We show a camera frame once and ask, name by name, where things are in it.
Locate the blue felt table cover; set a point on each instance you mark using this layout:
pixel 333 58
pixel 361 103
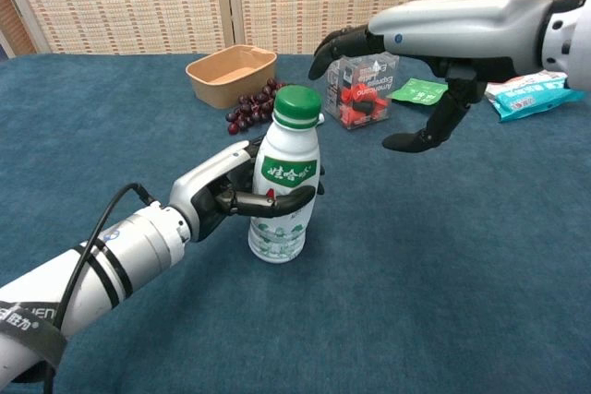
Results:
pixel 392 251

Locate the brown paper bowl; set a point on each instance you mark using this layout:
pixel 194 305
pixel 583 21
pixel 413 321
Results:
pixel 231 75

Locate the green bottle cap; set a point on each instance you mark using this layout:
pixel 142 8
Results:
pixel 297 103

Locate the large green sachet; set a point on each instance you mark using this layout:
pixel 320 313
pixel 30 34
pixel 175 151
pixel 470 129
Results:
pixel 415 91

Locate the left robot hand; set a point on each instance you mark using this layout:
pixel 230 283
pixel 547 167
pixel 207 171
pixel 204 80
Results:
pixel 203 177

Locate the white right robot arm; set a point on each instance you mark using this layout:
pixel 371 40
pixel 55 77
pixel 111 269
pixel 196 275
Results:
pixel 572 29

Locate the brown wooden panel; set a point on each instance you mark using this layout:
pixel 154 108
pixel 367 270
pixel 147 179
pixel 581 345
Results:
pixel 14 25

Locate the white plastic milk bottle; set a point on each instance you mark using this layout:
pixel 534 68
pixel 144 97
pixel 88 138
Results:
pixel 286 145

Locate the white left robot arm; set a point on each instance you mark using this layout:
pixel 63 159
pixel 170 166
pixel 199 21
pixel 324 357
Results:
pixel 138 237

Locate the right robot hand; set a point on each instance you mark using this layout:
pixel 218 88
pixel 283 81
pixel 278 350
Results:
pixel 461 25

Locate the clear plastic capsule box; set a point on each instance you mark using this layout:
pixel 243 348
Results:
pixel 365 103

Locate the teal white snack bag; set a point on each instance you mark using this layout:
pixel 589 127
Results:
pixel 531 101

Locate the dark red grape bunch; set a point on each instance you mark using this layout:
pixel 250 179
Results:
pixel 249 110

